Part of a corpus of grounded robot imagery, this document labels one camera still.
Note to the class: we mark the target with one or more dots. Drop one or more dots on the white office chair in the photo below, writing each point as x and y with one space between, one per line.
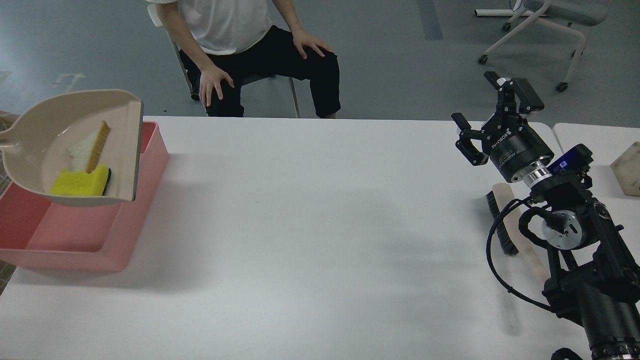
560 16

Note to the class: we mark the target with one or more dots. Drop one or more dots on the beige patterned cloth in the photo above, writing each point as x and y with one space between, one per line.
7 119

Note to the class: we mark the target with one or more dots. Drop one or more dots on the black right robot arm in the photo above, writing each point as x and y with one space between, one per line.
594 278

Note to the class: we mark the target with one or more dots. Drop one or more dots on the yellow green sponge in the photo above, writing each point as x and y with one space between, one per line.
81 183

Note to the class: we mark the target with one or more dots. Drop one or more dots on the triangular bread slice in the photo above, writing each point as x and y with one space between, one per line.
85 154

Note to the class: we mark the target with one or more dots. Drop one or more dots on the pink plastic bin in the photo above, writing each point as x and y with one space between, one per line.
36 233

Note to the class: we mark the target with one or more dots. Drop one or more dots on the beige hand brush black bristles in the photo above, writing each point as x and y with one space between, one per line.
511 240

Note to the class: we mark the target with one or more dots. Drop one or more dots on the seated person white shirt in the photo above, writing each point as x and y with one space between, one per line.
222 42

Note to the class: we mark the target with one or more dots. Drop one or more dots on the beige stone block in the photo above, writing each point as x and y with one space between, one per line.
626 170

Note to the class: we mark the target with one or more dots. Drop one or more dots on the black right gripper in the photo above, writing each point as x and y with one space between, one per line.
507 140

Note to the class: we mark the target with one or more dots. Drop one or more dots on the beige plastic dustpan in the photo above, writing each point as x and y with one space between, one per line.
34 148

